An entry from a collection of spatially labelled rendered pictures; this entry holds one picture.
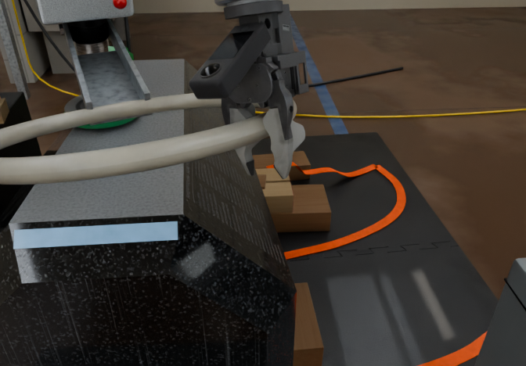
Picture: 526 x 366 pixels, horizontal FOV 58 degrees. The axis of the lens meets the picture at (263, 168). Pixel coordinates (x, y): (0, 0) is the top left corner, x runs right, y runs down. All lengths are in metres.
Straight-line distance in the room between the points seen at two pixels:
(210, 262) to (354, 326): 0.99
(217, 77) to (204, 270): 0.60
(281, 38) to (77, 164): 0.28
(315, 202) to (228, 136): 1.77
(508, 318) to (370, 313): 0.96
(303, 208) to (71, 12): 1.40
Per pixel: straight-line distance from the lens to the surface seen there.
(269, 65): 0.56
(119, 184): 1.13
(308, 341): 1.70
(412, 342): 1.92
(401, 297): 2.06
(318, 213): 2.24
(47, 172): 0.54
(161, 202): 1.05
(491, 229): 2.58
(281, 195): 2.16
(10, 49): 3.99
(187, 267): 1.02
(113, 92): 1.08
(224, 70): 0.51
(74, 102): 1.48
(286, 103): 0.55
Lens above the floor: 1.47
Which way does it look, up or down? 32 degrees down
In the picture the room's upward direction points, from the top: straight up
